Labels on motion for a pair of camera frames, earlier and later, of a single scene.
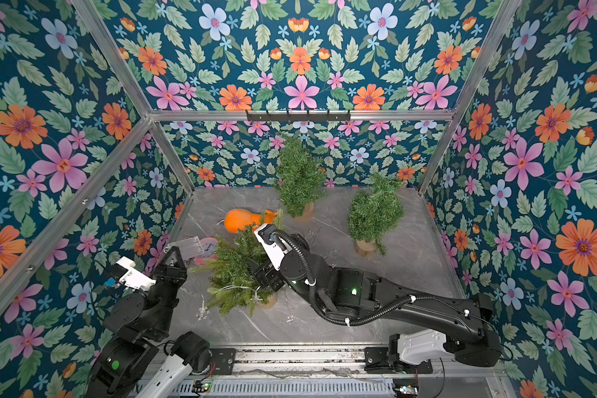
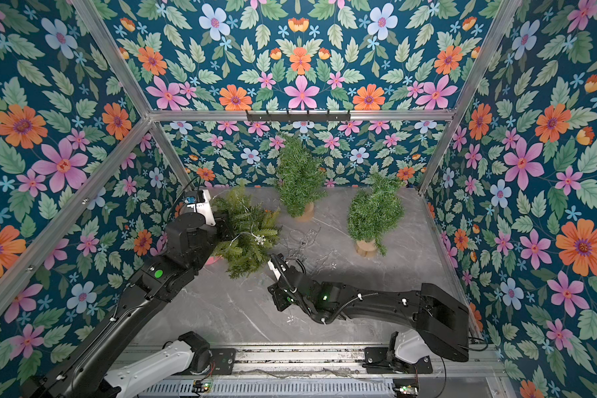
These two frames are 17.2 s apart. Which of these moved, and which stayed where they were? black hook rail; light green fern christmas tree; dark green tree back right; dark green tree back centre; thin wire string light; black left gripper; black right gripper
Moved: light green fern christmas tree; black right gripper; thin wire string light; black left gripper
Stayed: dark green tree back centre; black hook rail; dark green tree back right
